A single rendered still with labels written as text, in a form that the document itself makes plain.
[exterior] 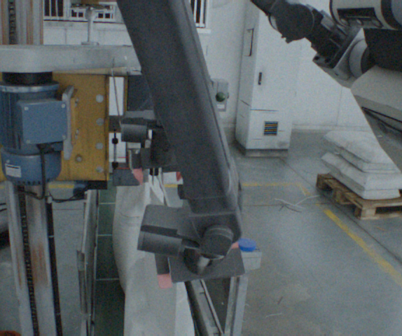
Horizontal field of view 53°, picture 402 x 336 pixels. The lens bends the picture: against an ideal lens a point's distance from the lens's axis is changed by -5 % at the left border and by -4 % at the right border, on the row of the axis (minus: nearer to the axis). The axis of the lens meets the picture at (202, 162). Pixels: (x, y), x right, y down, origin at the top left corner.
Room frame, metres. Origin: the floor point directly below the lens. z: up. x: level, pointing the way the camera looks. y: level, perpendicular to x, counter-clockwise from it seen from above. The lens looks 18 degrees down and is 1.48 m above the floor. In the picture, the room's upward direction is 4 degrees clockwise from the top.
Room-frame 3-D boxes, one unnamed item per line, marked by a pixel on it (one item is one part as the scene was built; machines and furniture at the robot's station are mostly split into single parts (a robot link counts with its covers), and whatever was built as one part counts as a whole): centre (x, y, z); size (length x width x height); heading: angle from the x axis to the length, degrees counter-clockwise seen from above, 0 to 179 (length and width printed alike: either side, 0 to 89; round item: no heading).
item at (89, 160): (1.22, 0.46, 1.18); 0.34 x 0.25 x 0.31; 103
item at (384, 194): (3.67, -1.53, 0.20); 0.66 x 0.44 x 0.12; 13
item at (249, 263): (1.15, -0.15, 0.81); 0.08 x 0.08 x 0.06; 13
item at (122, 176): (1.18, 0.23, 1.04); 0.08 x 0.06 x 0.05; 103
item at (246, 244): (1.15, -0.15, 0.84); 0.06 x 0.06 x 0.02
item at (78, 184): (2.75, 0.84, 0.35); 0.30 x 0.15 x 0.15; 13
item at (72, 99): (1.07, 0.37, 1.23); 0.28 x 0.07 x 0.16; 13
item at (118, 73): (1.26, 0.27, 1.26); 0.22 x 0.05 x 0.16; 13
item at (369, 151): (3.49, -1.64, 0.56); 0.66 x 0.42 x 0.15; 103
